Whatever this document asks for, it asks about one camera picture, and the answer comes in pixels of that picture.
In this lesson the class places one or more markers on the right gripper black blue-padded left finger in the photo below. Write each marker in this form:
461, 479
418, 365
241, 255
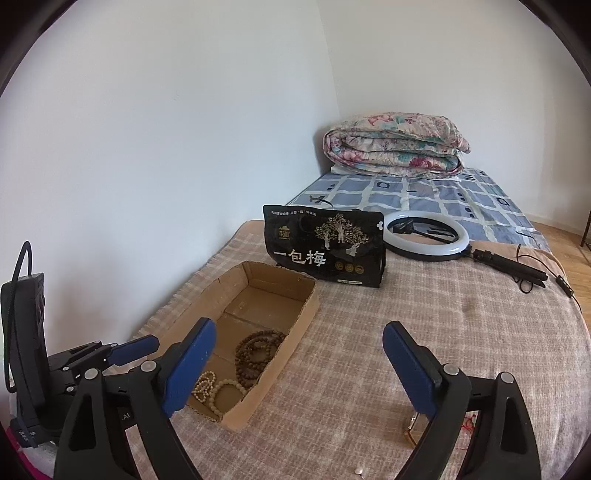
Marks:
93, 443

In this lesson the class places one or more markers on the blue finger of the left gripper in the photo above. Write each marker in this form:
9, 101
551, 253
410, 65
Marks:
128, 352

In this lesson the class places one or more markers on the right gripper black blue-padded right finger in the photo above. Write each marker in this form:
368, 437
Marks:
502, 445

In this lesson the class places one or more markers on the green jade red-cord pendant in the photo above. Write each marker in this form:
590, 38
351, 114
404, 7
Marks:
469, 422

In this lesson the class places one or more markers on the brown cardboard box tray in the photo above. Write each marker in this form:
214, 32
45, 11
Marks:
260, 312

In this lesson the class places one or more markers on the pink plaid blanket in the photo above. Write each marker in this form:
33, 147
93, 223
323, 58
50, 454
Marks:
339, 406

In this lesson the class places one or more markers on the blue checked bed sheet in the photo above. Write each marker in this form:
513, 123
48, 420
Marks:
472, 198

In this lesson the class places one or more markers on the black plum snack bag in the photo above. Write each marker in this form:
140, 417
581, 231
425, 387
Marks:
341, 246

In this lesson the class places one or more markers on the folded floral quilt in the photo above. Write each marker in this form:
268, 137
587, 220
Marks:
397, 143

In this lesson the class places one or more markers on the black ring light handle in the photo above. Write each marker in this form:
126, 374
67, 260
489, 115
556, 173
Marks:
517, 270

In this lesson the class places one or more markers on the white ring light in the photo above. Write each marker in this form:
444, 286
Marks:
426, 236

